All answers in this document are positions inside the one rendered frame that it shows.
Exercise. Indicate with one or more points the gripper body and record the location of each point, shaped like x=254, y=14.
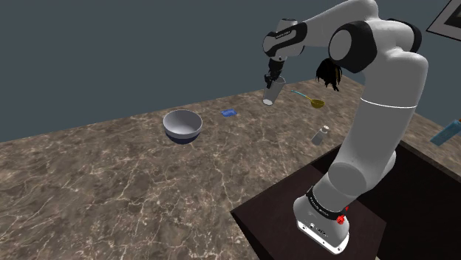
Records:
x=275, y=68

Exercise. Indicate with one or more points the grey tumbler cup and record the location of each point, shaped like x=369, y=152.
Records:
x=272, y=92

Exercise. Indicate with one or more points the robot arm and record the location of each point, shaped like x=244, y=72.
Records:
x=381, y=118

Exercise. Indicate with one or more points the black leafy plant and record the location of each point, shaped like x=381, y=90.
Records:
x=328, y=74

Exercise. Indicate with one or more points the blue flat sponge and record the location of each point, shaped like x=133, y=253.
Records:
x=229, y=113

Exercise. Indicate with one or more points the grey salt shaker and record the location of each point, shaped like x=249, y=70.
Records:
x=319, y=135

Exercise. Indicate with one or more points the white and navy bowl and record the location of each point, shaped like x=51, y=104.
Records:
x=182, y=124

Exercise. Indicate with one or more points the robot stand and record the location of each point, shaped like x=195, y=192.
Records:
x=273, y=219

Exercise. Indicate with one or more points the blue flat tool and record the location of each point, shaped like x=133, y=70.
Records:
x=446, y=134

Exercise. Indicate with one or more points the framed wall picture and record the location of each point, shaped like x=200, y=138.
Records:
x=446, y=20

